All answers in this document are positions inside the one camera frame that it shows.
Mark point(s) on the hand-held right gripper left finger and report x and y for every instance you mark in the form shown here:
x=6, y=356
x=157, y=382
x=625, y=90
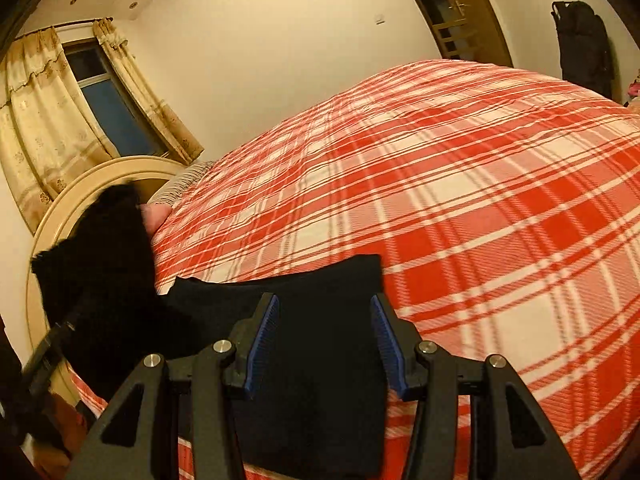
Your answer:
x=262, y=330

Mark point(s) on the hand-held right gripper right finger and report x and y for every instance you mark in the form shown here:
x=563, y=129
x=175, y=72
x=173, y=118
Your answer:
x=387, y=335

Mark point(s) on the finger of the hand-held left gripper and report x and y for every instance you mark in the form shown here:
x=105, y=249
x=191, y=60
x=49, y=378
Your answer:
x=47, y=355

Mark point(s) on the black pants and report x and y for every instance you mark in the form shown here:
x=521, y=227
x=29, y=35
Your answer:
x=310, y=360

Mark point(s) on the cream star headboard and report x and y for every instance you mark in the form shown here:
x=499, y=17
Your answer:
x=75, y=205

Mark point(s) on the pink pillow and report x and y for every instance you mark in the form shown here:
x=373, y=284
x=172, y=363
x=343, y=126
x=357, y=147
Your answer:
x=156, y=217

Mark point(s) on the red plaid bed sheet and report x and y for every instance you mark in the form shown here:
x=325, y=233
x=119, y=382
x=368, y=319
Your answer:
x=475, y=200

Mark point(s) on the striped pillow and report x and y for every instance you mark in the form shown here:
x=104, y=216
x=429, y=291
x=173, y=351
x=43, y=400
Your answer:
x=185, y=180

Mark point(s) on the beige floral curtain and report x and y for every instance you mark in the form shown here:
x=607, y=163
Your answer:
x=40, y=125
x=150, y=105

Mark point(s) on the window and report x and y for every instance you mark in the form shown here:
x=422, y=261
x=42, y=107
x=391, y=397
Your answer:
x=112, y=105

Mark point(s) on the wooden chair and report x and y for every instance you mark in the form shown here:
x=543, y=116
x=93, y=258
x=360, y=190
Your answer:
x=450, y=24

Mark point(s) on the curtain rod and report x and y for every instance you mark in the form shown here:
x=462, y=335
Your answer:
x=60, y=26

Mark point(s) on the brown wooden door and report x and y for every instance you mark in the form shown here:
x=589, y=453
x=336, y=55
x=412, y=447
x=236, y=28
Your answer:
x=485, y=5

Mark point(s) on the pile of clothes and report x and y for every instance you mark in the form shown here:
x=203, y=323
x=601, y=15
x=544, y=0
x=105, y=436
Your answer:
x=634, y=90

